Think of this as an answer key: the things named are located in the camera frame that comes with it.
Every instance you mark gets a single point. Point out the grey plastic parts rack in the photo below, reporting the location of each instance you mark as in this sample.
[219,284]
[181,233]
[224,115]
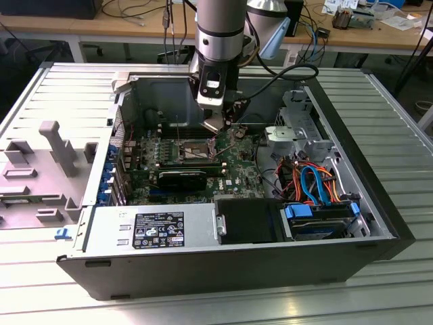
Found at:
[50,189]

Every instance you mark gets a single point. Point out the black tripod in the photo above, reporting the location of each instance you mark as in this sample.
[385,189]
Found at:
[416,57]

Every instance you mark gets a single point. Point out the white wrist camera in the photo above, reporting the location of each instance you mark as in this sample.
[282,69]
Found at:
[250,44]
[211,91]

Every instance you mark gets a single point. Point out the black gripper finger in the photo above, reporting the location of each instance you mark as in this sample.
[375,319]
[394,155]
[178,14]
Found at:
[194,86]
[236,106]

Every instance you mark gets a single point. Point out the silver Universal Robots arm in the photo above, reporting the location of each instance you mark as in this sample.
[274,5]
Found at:
[220,40]

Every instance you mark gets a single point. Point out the black graphics card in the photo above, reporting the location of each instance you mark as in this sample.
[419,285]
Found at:
[182,181]

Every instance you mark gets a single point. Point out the black and silver PC case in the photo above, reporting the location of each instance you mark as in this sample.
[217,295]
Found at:
[203,271]

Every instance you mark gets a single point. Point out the CPU socket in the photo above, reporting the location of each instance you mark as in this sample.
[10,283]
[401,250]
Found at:
[194,146]

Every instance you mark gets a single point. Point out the small black upright box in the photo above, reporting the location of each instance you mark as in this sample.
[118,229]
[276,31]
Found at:
[294,20]

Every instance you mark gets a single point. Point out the black computer box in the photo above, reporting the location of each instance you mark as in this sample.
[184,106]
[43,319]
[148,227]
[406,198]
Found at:
[47,8]

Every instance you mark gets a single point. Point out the silver power supply unit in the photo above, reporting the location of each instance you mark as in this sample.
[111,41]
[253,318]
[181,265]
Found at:
[199,230]

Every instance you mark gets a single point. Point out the hard disk in blue carrier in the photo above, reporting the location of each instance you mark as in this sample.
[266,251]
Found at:
[297,212]

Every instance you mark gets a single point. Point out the silver CPU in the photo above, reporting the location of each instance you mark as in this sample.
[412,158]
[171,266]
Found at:
[213,123]

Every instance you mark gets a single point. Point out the wooden desk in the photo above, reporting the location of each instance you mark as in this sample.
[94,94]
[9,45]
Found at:
[67,27]

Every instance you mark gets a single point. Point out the white papers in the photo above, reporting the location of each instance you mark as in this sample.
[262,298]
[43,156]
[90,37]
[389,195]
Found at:
[402,22]

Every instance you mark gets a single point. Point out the RAM slot with white latches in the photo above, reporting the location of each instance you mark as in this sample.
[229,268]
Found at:
[193,132]
[193,124]

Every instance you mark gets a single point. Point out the metal heatsink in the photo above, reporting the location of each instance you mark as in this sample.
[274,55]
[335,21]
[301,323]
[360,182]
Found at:
[342,18]

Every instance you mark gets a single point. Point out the silver metal drive cage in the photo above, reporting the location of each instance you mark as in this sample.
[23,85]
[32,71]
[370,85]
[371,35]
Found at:
[306,118]

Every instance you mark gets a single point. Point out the black rating label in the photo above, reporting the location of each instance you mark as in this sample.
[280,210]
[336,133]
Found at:
[159,230]

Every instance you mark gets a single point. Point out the green motherboard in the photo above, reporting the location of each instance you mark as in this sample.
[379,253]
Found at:
[236,169]

